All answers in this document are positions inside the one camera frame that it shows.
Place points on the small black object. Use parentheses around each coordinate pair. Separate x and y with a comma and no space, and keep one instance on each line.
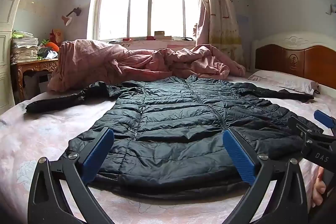
(189,39)

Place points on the pink quilt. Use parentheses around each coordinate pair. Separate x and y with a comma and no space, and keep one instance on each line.
(105,64)

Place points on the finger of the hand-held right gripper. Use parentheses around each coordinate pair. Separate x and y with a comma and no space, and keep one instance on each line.
(324,119)
(299,129)

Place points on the stack of papers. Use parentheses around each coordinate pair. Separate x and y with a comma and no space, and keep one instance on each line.
(25,48)

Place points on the wall lamp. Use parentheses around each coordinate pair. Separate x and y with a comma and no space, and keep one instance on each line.
(67,20)

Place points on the small red box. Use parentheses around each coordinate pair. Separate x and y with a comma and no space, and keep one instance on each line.
(150,37)

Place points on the red decoration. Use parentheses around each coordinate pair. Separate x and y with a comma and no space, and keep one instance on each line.
(59,36)

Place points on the black puffer jacket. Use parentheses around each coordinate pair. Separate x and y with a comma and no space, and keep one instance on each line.
(168,121)

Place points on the white wall fixture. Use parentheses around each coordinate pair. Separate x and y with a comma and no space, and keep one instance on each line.
(332,8)

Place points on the wooden bed headboard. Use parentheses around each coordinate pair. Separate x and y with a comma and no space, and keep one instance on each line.
(315,61)

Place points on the orange plush toy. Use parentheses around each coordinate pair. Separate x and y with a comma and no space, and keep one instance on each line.
(53,46)

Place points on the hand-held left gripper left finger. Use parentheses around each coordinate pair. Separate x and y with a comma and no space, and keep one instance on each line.
(101,150)

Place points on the stack of books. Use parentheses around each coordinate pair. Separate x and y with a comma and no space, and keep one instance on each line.
(162,35)

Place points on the carved wooden side table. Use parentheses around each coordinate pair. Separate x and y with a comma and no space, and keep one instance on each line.
(34,65)

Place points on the white cabinet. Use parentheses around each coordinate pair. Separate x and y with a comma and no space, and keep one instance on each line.
(6,29)

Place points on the pale pink pillow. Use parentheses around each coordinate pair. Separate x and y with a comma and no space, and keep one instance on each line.
(286,81)

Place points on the person's right hand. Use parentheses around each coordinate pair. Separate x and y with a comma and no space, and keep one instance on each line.
(319,187)

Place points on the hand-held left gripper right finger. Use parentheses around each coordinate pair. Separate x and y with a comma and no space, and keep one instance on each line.
(239,155)

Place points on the black plastic bag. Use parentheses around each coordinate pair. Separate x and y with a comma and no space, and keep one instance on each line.
(45,53)

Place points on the floral print curtain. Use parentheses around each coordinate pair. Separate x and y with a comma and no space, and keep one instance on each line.
(220,16)

